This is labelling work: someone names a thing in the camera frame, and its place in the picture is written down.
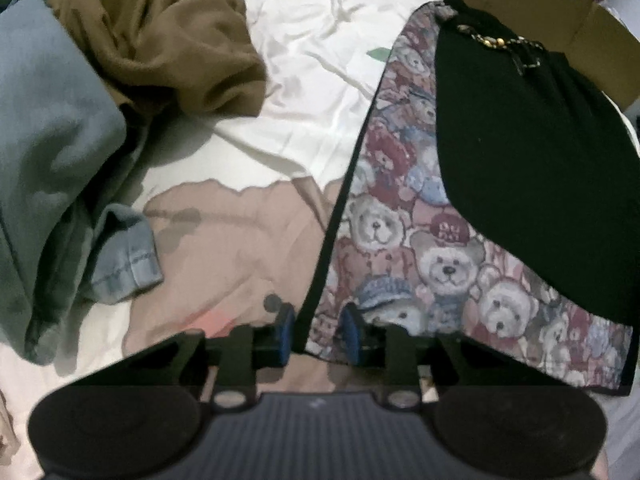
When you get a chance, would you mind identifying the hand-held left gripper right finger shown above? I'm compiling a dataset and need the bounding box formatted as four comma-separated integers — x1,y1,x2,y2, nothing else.
341,303,503,408

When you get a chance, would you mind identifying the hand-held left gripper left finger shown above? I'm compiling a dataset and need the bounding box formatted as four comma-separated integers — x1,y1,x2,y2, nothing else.
125,306,297,408

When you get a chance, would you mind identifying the black bear print garment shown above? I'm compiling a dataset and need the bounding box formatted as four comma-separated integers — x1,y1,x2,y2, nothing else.
292,0,640,397

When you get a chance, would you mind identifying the white bear printed blanket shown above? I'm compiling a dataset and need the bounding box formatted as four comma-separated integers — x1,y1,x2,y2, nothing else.
0,0,640,480

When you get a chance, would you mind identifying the blue grey denim garment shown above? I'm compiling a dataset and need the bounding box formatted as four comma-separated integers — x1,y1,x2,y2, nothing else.
0,0,165,367

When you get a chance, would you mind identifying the brown garment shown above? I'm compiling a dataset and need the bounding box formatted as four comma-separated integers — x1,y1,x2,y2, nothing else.
47,0,267,124

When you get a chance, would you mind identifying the large cardboard sheet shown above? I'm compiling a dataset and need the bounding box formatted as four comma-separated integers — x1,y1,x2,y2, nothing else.
350,0,640,111

